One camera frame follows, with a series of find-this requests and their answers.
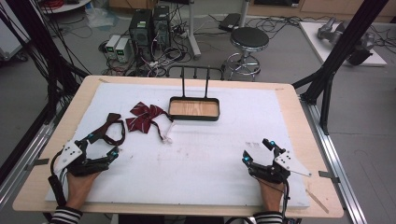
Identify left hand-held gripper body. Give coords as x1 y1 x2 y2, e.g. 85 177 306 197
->
53 139 111 177

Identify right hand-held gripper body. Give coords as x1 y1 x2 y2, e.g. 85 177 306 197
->
248 147 313 185

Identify dark red striped bow tie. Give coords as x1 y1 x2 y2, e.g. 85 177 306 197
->
88 101 177 147

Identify black rack with wooden tray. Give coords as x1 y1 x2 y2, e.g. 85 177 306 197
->
165 64 225 122

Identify person's right hand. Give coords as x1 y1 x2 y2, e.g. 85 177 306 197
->
256 177 286 214

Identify person's left hand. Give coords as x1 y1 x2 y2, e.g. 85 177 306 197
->
64 171 103 210

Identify grey tape strip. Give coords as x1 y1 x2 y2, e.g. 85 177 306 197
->
318 170 341 184
25 158 50 171

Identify thin wooden stick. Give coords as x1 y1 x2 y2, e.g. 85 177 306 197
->
305 189 331 215

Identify white foam mat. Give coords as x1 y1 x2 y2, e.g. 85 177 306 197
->
45 82 312 209

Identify white power supply unit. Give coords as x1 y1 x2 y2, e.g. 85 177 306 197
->
115 37 134 63
105 34 122 61

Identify black round stool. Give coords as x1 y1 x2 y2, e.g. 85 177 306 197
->
221 26 271 82

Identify white floor board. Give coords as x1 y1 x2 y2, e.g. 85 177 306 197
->
298 21 389 67

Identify computer towers on floor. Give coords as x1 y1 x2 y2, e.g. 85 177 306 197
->
98 6 194 78

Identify black computer tower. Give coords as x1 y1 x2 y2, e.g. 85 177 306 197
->
151 5 172 49
128 8 154 62

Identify black flat box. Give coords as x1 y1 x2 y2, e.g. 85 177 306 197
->
218 12 243 33

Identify grey metal stand leg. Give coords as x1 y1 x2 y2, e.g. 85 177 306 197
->
186 0 202 61

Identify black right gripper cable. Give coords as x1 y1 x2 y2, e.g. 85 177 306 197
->
280 179 291 224

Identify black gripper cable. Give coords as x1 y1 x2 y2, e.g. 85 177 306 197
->
280 179 291 224
47 148 68 208

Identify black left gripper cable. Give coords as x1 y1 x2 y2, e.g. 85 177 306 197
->
47 148 68 208

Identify aluminium rail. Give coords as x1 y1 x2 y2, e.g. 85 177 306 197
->
300 95 369 224
0 102 68 207

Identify black metal frame strut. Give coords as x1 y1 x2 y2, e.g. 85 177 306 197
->
291 0 390 136
0 0 92 126

